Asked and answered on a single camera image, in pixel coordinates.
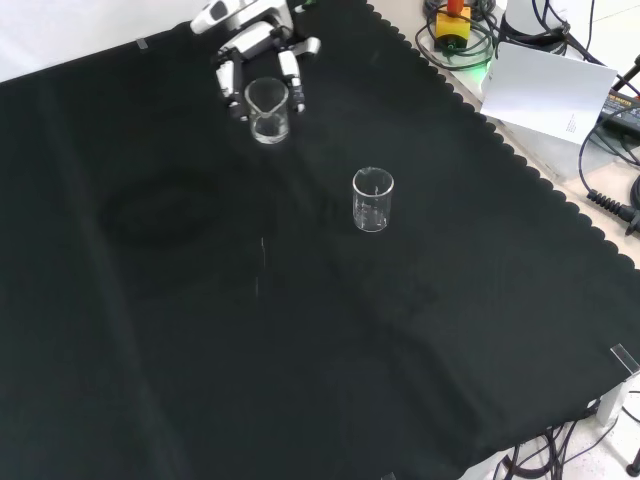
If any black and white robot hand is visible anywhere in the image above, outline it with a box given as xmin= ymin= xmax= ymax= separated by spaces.
xmin=189 ymin=0 xmax=322 ymax=123

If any clear glass beaker with water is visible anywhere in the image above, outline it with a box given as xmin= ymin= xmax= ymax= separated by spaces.
xmin=243 ymin=77 xmax=292 ymax=146

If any empty clear glass beaker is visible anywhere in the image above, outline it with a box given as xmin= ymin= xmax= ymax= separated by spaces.
xmin=351 ymin=167 xmax=396 ymax=234

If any yellow stop button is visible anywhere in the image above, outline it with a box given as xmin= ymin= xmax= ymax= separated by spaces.
xmin=433 ymin=0 xmax=474 ymax=51

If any black bench cloth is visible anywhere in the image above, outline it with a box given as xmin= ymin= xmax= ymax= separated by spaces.
xmin=0 ymin=0 xmax=640 ymax=480

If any pale board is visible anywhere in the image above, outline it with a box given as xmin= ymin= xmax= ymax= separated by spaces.
xmin=479 ymin=41 xmax=620 ymax=147

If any black power adapter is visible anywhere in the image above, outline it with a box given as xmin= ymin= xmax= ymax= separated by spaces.
xmin=597 ymin=87 xmax=640 ymax=134

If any white bench leg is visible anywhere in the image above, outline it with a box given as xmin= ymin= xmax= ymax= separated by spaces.
xmin=597 ymin=372 xmax=640 ymax=427

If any black cable with ribbed plug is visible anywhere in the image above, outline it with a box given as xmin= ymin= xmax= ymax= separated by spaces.
xmin=578 ymin=104 xmax=640 ymax=237

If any black floor cable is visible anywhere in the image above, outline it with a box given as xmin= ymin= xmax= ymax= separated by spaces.
xmin=494 ymin=394 xmax=640 ymax=480

